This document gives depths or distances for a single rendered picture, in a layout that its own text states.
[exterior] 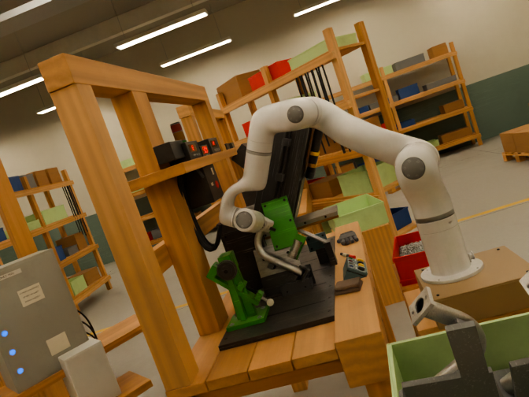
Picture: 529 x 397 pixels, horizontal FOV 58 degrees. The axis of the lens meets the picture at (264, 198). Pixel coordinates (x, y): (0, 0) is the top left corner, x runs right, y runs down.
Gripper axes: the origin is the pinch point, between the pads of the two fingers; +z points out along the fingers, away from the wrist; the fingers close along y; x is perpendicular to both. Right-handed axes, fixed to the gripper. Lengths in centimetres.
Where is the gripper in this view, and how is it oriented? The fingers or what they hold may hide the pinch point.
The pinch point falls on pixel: (264, 223)
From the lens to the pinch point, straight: 199.9
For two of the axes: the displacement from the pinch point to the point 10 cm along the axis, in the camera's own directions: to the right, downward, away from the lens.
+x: -4.6, 8.9, 0.2
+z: 2.3, 0.9, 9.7
